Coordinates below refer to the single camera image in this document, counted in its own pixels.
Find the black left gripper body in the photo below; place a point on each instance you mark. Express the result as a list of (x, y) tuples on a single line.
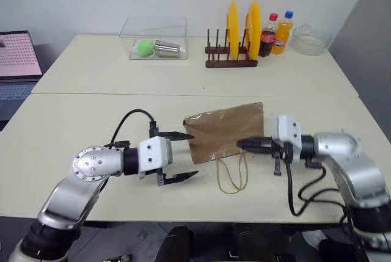
[(163, 180)]

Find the brown wooden dish rack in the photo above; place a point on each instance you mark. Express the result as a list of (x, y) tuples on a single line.
[(229, 63)]

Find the open laptop pink screen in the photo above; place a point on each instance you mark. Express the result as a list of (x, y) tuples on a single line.
[(16, 54)]

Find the orange soda bottle blue cap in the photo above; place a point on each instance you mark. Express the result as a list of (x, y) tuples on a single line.
[(281, 39)]

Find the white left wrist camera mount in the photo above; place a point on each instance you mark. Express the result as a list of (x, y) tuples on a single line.
[(152, 155)]

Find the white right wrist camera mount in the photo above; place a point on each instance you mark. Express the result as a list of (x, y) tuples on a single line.
[(290, 130)]

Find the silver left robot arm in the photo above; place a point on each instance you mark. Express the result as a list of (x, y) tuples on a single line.
[(91, 162)]

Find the dark rounded shape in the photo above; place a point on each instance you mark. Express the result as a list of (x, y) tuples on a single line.
[(179, 243), (252, 243)]

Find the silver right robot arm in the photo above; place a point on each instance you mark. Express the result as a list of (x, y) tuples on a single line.
[(336, 146)]

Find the brown paper bag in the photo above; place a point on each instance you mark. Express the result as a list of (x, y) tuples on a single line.
[(226, 130)]

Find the yellow plate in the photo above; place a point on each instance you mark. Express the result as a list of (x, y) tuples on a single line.
[(233, 30), (254, 28)]

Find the cola bottle red cap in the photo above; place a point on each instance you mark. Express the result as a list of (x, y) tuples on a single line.
[(266, 40)]

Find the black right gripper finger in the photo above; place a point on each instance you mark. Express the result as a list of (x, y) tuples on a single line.
[(259, 149), (256, 141)]

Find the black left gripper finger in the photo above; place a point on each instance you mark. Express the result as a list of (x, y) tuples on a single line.
[(180, 177), (175, 135)]

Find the stainless steel cup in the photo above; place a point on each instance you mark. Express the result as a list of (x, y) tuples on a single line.
[(166, 48)]

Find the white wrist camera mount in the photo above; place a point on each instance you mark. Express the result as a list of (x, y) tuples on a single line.
[(152, 155), (290, 130)]

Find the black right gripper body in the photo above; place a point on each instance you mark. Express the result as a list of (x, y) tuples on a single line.
[(276, 149)]

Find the green fuzzy ball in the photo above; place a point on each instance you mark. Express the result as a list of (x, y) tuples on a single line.
[(145, 48)]

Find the clear glass bowl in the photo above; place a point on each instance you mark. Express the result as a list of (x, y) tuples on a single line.
[(310, 43)]

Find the clear plastic box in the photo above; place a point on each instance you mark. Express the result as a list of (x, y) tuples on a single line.
[(171, 34)]

